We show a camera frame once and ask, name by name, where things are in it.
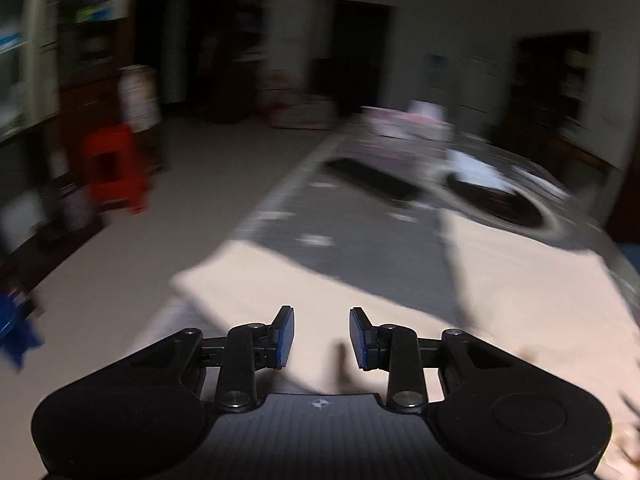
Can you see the black smartphone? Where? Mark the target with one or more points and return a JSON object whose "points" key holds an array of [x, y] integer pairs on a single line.
{"points": [[372, 177]]}

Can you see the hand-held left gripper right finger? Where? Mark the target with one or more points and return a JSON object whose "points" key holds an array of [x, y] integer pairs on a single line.
{"points": [[359, 338]]}

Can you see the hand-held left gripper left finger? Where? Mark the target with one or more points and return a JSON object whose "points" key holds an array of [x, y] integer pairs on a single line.
{"points": [[285, 336]]}

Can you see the dark wooden display cabinet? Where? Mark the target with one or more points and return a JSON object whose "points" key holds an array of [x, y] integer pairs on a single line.
{"points": [[555, 80]]}

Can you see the white tissue sheet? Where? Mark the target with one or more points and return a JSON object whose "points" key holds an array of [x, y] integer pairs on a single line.
{"points": [[477, 170]]}

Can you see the pink and white tissue box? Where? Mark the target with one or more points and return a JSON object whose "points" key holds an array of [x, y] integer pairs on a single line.
{"points": [[430, 117]]}

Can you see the grey star print tablecloth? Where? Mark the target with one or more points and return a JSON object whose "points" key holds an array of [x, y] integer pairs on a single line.
{"points": [[360, 240]]}

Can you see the red plastic stool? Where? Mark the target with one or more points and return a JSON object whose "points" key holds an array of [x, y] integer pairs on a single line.
{"points": [[115, 170]]}

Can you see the dark wooden door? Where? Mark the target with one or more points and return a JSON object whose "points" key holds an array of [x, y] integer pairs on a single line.
{"points": [[361, 55]]}

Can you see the dark wooden arched wall cabinet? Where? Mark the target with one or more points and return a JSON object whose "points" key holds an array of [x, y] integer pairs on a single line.
{"points": [[100, 60]]}

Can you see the cream garment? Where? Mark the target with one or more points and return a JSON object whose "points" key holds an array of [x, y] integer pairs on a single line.
{"points": [[525, 305]]}

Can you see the blue cloth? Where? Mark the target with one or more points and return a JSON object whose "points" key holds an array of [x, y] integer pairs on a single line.
{"points": [[17, 327]]}

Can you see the blue water bottle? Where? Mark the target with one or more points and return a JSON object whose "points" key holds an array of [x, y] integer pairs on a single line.
{"points": [[436, 64]]}

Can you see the open white wipes pack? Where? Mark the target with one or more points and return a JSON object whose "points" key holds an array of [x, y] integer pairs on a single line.
{"points": [[395, 120]]}

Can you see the round built-in induction cooker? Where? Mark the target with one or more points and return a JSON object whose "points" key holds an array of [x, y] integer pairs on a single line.
{"points": [[500, 205]]}

